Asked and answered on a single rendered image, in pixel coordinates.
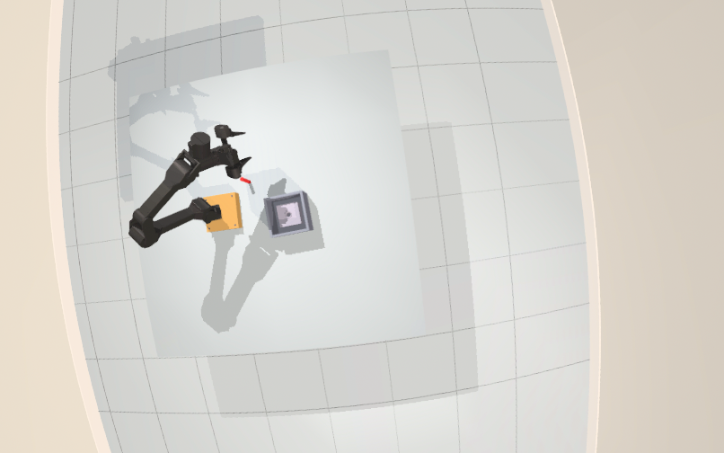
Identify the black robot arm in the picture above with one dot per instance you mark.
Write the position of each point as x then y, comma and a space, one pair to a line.
143, 229

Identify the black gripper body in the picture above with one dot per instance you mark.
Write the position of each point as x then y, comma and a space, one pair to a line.
223, 132

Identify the white flat plate with hole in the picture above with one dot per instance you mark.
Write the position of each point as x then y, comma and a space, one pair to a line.
293, 208

